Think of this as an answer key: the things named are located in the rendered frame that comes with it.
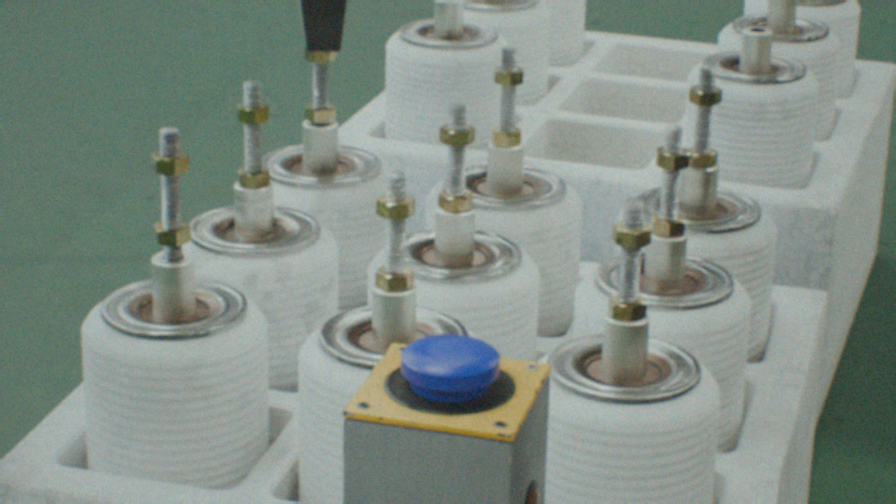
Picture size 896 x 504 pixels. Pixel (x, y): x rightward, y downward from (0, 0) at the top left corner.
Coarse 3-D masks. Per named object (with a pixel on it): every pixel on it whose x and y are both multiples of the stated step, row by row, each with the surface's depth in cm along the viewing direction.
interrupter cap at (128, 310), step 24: (120, 288) 106; (144, 288) 107; (216, 288) 107; (120, 312) 104; (144, 312) 104; (216, 312) 104; (240, 312) 104; (144, 336) 101; (168, 336) 101; (192, 336) 101
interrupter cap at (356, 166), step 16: (272, 160) 126; (288, 160) 126; (352, 160) 127; (368, 160) 127; (272, 176) 123; (288, 176) 124; (304, 176) 123; (320, 176) 124; (336, 176) 124; (352, 176) 124; (368, 176) 124
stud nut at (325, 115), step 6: (306, 108) 124; (312, 108) 124; (324, 108) 124; (330, 108) 124; (306, 114) 124; (312, 114) 124; (318, 114) 124; (324, 114) 124; (330, 114) 124; (312, 120) 124; (318, 120) 124; (324, 120) 124; (330, 120) 124
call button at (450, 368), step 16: (432, 336) 83; (448, 336) 83; (464, 336) 83; (416, 352) 82; (432, 352) 82; (448, 352) 82; (464, 352) 82; (480, 352) 82; (496, 352) 82; (416, 368) 80; (432, 368) 80; (448, 368) 80; (464, 368) 80; (480, 368) 80; (496, 368) 81; (416, 384) 81; (432, 384) 80; (448, 384) 80; (464, 384) 80; (480, 384) 80; (448, 400) 81; (464, 400) 81
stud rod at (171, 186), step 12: (168, 132) 101; (168, 144) 101; (168, 156) 101; (168, 180) 102; (180, 180) 102; (168, 192) 102; (180, 192) 102; (168, 204) 102; (180, 204) 102; (168, 216) 102; (180, 216) 103; (168, 228) 102; (168, 252) 103; (180, 252) 103
